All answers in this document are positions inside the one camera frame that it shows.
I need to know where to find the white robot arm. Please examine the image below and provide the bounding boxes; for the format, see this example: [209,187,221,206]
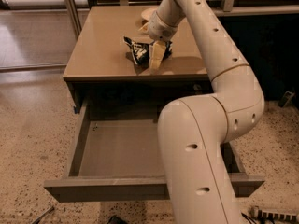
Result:
[144,0,264,224]

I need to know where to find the open grey top drawer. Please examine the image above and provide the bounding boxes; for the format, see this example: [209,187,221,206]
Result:
[44,105,257,203]

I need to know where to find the grey drawer cabinet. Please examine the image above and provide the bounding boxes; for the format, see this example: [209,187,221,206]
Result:
[64,7,212,111]

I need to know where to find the blue chip bag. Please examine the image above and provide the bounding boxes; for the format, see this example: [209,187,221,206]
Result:
[122,35,174,67]

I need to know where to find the metal railing frame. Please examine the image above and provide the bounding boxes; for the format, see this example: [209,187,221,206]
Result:
[88,0,299,41]

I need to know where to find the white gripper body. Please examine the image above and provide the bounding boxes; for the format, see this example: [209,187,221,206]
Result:
[148,11,178,42]

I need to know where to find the grey metal bar on floor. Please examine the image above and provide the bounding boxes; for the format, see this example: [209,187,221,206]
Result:
[30,206,55,224]

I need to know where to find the white power strip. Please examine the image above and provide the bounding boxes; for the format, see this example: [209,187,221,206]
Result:
[249,206,299,224]

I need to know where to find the white ceramic bowl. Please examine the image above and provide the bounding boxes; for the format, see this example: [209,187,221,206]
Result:
[141,7,157,21]

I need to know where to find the black object on floor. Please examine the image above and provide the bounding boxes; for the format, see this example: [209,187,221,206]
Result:
[107,216,128,224]

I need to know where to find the black cable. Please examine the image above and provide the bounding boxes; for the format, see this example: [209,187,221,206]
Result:
[241,212,258,224]

